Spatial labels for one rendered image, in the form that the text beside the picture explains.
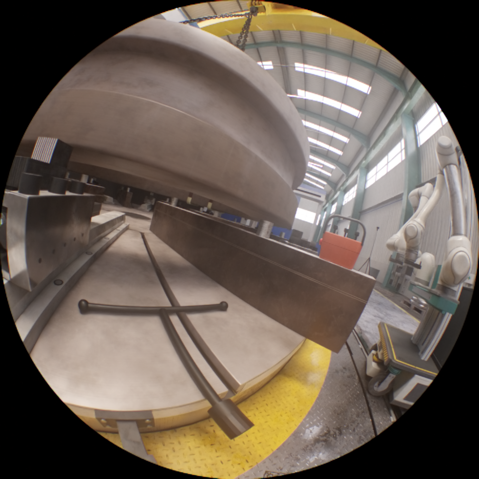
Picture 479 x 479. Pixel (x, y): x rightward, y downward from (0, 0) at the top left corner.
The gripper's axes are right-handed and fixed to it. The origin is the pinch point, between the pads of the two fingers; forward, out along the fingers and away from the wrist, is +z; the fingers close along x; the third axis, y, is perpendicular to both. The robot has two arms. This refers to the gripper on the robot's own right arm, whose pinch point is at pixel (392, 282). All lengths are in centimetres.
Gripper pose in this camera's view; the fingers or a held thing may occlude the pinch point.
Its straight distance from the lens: 145.7
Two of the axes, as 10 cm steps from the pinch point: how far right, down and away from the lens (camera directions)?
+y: 7.1, 2.9, -6.4
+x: 6.4, 1.2, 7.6
